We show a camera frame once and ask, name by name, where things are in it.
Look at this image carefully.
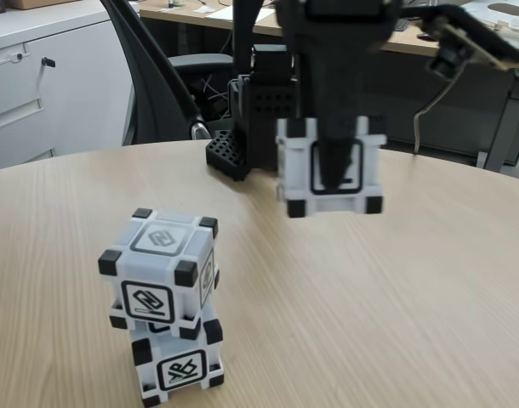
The white cube angular symbol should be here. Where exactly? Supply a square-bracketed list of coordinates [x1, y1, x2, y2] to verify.
[275, 115, 389, 219]

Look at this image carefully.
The white cube zigzag symbol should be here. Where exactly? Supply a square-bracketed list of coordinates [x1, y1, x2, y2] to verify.
[97, 207, 221, 341]

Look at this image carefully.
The wooden office desk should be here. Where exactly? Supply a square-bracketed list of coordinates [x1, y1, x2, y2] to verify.
[138, 0, 519, 171]

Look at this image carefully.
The white paper sheet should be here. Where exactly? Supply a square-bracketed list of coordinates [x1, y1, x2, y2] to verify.
[206, 3, 276, 22]

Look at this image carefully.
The black office chair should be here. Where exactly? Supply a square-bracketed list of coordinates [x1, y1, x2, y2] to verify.
[101, 0, 237, 148]

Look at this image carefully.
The white filing cabinet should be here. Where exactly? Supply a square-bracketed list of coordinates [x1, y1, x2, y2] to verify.
[0, 6, 135, 171]

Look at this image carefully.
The brown cardboard box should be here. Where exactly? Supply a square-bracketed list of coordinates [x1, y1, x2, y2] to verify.
[6, 0, 80, 10]

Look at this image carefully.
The white cube crossed symbol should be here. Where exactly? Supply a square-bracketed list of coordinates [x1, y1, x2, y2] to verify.
[129, 316, 225, 405]

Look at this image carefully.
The grey camera cable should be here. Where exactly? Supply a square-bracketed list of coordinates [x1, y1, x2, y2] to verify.
[413, 63, 467, 155]

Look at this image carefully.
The black gripper camera board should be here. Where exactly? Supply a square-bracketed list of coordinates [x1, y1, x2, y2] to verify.
[416, 3, 519, 81]

